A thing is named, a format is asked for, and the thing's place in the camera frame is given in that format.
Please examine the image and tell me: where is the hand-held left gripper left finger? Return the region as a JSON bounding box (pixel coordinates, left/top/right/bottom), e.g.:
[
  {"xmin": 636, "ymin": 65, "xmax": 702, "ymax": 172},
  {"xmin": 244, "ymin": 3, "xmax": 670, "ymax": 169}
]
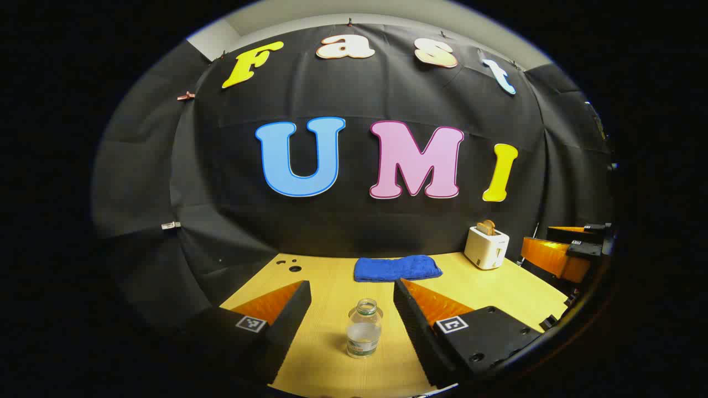
[{"xmin": 183, "ymin": 280, "xmax": 312, "ymax": 386}]

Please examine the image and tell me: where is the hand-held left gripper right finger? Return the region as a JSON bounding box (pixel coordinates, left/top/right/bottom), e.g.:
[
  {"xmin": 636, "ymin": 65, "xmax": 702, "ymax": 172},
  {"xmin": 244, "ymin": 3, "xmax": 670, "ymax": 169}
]
[{"xmin": 393, "ymin": 278, "xmax": 543, "ymax": 390}]

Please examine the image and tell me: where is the clear plastic water bottle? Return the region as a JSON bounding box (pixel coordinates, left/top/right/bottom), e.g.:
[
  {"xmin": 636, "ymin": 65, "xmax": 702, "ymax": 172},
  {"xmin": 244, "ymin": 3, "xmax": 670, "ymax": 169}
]
[{"xmin": 346, "ymin": 298, "xmax": 383, "ymax": 359}]

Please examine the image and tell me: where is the blue folded towel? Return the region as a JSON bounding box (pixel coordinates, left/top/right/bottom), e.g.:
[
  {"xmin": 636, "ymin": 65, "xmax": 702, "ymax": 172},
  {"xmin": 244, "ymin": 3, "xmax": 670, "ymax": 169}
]
[{"xmin": 354, "ymin": 255, "xmax": 443, "ymax": 282}]

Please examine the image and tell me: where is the white toaster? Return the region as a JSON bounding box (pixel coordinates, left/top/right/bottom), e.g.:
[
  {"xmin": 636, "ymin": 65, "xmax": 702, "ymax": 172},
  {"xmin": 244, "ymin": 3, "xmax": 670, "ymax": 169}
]
[{"xmin": 464, "ymin": 226, "xmax": 510, "ymax": 270}]

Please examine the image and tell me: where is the black backdrop cloth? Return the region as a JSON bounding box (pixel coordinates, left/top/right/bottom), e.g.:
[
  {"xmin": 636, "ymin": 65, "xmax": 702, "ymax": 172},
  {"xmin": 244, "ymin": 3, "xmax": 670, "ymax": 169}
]
[{"xmin": 91, "ymin": 22, "xmax": 615, "ymax": 332}]

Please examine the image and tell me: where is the white toaster cable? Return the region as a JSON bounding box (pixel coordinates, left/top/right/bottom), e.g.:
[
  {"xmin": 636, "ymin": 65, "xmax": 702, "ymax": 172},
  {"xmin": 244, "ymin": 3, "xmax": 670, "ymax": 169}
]
[{"xmin": 517, "ymin": 223, "xmax": 540, "ymax": 266}]

